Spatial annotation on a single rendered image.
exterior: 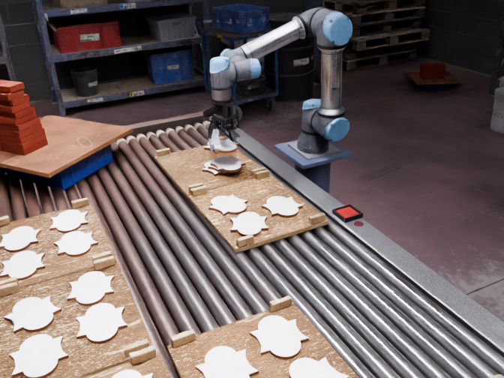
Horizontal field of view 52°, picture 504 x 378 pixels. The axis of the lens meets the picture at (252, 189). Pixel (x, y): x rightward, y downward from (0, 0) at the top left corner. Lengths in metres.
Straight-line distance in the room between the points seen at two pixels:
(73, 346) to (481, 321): 1.02
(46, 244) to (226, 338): 0.74
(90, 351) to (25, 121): 1.14
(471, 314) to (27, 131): 1.71
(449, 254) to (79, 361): 2.50
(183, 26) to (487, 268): 4.35
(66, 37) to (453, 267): 4.44
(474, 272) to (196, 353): 2.25
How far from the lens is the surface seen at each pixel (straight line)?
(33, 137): 2.27
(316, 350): 1.29
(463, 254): 3.41
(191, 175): 2.10
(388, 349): 1.34
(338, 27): 2.09
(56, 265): 1.68
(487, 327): 1.47
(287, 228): 1.71
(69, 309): 1.50
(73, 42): 6.00
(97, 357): 1.34
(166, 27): 6.22
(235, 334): 1.33
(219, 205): 1.84
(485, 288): 3.17
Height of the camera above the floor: 1.84
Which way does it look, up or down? 27 degrees down
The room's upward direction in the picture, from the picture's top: 2 degrees counter-clockwise
